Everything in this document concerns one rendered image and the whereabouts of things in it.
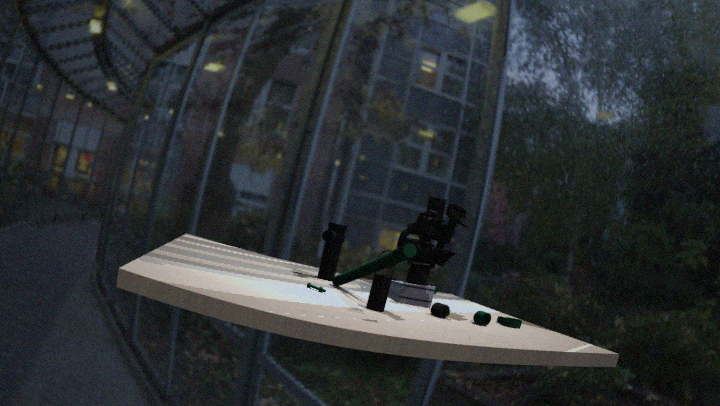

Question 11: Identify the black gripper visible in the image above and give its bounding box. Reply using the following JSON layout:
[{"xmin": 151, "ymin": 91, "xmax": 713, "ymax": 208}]
[{"xmin": 426, "ymin": 203, "xmax": 467, "ymax": 267}]

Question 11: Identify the green pipe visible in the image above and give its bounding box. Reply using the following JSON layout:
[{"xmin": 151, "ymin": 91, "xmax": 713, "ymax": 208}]
[{"xmin": 332, "ymin": 243, "xmax": 417, "ymax": 286}]

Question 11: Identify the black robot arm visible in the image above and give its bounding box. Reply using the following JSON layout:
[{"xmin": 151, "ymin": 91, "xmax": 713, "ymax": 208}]
[{"xmin": 397, "ymin": 196, "xmax": 447, "ymax": 286}]

